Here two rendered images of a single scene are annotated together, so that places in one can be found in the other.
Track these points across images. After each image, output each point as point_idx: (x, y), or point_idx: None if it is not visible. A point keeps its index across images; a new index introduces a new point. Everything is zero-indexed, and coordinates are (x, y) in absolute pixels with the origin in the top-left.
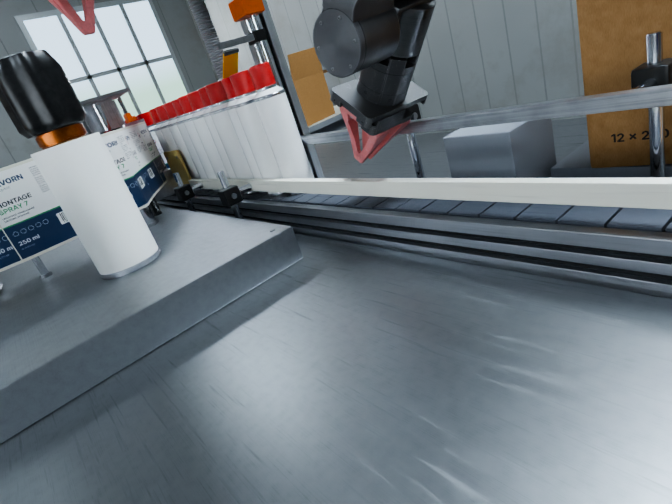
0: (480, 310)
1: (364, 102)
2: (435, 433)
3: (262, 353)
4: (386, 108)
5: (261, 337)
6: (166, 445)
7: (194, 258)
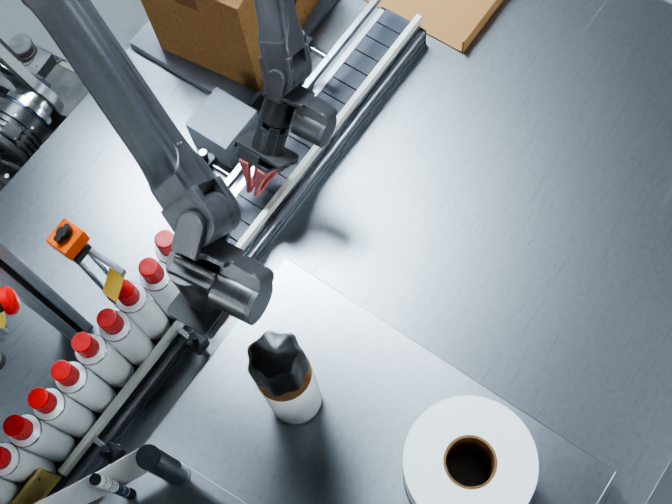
0: (381, 155)
1: (284, 155)
2: (449, 167)
3: (399, 251)
4: (284, 148)
5: (385, 258)
6: (457, 270)
7: (313, 324)
